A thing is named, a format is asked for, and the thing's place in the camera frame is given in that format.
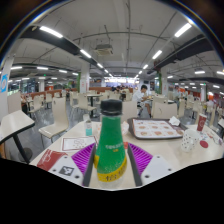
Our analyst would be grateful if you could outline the flat round red coaster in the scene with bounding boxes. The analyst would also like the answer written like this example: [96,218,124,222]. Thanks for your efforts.
[199,139,210,149]

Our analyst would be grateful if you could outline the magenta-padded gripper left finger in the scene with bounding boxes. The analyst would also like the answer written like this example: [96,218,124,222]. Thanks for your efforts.
[49,142,98,188]

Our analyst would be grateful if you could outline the red paper cup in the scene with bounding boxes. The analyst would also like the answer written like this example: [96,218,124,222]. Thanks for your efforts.
[196,113,208,133]

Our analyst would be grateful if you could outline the ceiling strip lights group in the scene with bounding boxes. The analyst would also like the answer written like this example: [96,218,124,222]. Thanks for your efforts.
[0,21,224,91]

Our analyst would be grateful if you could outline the ceiling air conditioner unit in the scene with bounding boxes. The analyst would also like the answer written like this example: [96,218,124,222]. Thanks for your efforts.
[94,43,114,57]

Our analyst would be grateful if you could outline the beige dining chair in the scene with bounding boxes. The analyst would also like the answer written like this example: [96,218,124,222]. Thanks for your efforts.
[151,101,178,120]
[38,96,70,144]
[120,99,138,123]

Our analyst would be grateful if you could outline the white printed paper card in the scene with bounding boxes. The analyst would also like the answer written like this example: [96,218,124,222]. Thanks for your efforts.
[60,135,98,152]

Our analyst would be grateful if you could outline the white polka-dot mug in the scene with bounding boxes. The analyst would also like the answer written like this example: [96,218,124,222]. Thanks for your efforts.
[180,128,201,153]

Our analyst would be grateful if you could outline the white crumpled napkin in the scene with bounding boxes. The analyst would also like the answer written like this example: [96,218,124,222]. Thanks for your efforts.
[168,115,182,127]

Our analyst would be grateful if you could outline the green-labelled clear drink bottle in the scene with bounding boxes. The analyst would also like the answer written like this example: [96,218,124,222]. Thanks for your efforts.
[93,98,128,190]

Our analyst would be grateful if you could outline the person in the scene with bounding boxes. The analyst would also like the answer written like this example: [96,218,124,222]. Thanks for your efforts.
[132,84,152,116]

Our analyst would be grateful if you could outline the small clear sanitizer bottle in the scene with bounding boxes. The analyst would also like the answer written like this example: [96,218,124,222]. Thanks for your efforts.
[83,114,94,137]

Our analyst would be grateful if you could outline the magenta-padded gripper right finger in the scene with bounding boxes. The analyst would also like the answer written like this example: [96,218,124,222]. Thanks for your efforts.
[127,142,175,188]

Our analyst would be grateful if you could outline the brown tray with printed liner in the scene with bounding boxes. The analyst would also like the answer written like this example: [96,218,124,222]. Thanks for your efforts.
[126,117,189,140]

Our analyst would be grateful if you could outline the flat red packet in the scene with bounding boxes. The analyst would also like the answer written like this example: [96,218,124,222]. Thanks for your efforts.
[36,149,69,172]

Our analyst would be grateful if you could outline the crumpled food wrapper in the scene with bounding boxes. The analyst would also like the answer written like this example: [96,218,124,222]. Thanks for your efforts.
[92,120,130,137]

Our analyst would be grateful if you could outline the beige dining chairs group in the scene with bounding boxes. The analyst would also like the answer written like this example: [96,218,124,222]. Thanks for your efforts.
[6,89,224,128]

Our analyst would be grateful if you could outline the white dining tables group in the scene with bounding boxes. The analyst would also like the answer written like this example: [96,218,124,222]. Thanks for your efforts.
[84,93,103,108]

